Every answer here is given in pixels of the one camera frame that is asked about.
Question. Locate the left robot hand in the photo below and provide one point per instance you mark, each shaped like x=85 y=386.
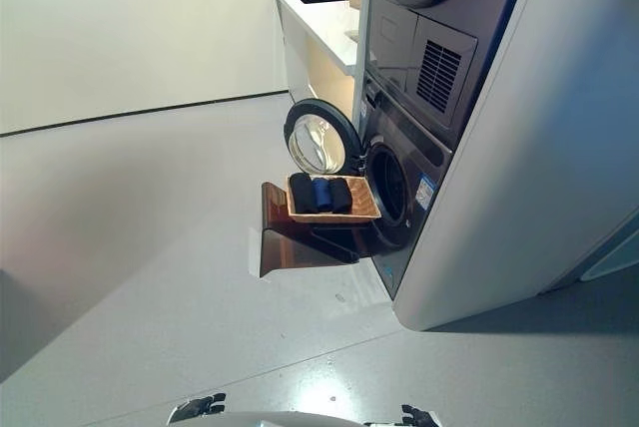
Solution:
x=199 y=407

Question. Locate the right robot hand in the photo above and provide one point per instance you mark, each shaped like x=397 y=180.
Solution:
x=418 y=415

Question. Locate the dark grey washing machine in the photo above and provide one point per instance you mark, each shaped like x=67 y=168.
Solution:
x=429 y=167

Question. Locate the round washing machine door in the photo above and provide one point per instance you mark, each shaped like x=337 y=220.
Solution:
x=319 y=140

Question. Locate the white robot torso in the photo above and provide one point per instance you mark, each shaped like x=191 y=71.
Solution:
x=279 y=419

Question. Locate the brown wooden stool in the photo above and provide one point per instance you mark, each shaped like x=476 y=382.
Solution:
x=294 y=247

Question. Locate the woven wicker basket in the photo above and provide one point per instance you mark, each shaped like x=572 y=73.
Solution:
x=360 y=197

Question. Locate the small black folded garment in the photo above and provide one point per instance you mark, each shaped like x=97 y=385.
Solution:
x=339 y=193

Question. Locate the large black folded garment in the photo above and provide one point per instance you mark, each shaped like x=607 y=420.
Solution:
x=301 y=192

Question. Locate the blue folded garment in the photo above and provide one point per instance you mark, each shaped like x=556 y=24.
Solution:
x=322 y=195

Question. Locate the white laundry cabinet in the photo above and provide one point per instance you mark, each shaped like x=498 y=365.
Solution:
x=529 y=157

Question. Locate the dark grey tumble dryer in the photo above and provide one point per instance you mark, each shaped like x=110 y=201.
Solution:
x=424 y=38

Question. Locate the white counter with sink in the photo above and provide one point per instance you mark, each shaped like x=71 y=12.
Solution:
x=324 y=23

